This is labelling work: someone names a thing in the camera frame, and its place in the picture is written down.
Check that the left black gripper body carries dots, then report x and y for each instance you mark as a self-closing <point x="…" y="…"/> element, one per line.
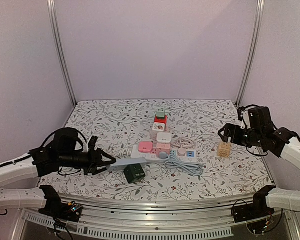
<point x="70" y="160"/>

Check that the mint green cube adapter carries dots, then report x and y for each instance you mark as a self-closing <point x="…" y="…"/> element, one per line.
<point x="160" y="113"/>

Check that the grey-blue power strip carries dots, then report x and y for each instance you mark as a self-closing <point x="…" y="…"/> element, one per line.
<point x="121" y="164"/>

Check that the aluminium front rail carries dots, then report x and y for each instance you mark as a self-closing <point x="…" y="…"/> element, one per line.
<point x="205" y="219"/>

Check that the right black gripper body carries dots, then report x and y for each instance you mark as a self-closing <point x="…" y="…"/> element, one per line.
<point x="239" y="134"/>

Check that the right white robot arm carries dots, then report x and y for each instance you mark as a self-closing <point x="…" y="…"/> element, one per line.
<point x="282" y="143"/>

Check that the white square plug adapter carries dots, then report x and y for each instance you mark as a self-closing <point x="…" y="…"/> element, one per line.
<point x="164" y="137"/>

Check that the red cube socket adapter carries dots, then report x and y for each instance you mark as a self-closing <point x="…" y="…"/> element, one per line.
<point x="162" y="120"/>

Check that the white power strip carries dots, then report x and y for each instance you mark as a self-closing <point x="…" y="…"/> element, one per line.
<point x="160" y="157"/>

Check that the white cartoon cube adapter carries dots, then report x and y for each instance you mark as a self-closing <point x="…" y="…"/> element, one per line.
<point x="158" y="127"/>

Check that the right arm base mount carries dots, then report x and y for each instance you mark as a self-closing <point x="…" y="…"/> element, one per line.
<point x="257" y="209"/>

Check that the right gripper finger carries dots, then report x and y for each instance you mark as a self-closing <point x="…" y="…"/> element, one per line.
<point x="226" y="129"/>
<point x="224" y="135"/>

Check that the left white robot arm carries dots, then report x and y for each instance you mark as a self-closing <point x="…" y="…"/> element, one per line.
<point x="37" y="163"/>

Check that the beige cube socket adapter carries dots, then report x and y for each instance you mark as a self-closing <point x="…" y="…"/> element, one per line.
<point x="224" y="149"/>

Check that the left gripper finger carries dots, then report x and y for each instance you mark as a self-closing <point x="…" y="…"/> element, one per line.
<point x="97" y="170"/>
<point x="105" y="158"/>

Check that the pink flat plug adapter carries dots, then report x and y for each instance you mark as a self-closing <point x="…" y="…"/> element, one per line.
<point x="145" y="147"/>

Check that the right aluminium frame post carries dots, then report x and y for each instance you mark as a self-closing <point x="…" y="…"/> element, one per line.
<point x="252" y="51"/>

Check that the dark green cube adapter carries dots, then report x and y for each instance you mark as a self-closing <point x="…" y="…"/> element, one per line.
<point x="134" y="173"/>

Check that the pink cube socket adapter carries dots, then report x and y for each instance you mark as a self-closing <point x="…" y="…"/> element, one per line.
<point x="163" y="147"/>

